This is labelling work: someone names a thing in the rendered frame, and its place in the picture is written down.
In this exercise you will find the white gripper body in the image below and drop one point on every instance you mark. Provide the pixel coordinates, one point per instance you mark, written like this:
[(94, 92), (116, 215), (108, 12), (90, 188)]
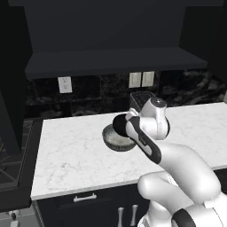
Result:
[(133, 113)]

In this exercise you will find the dark drawer front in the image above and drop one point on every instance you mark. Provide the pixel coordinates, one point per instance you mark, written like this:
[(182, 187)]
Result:
[(88, 192)]

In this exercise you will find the dark open wall cabinet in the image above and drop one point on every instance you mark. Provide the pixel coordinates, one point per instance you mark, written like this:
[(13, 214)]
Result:
[(112, 60)]

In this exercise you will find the white wall power outlet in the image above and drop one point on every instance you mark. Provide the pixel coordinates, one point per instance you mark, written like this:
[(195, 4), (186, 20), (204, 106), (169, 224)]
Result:
[(65, 84)]

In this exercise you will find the black hob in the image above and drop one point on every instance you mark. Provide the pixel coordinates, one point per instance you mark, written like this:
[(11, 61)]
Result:
[(17, 165)]

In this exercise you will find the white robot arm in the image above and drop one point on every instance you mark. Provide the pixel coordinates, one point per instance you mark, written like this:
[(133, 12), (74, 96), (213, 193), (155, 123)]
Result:
[(183, 165)]

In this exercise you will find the dark open cabinet door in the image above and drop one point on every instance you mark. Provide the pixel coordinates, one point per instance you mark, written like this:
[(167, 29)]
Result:
[(11, 74)]

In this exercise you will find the dark grey speckled bowl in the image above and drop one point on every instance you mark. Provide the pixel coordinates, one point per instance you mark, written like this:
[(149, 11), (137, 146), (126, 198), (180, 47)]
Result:
[(113, 142)]

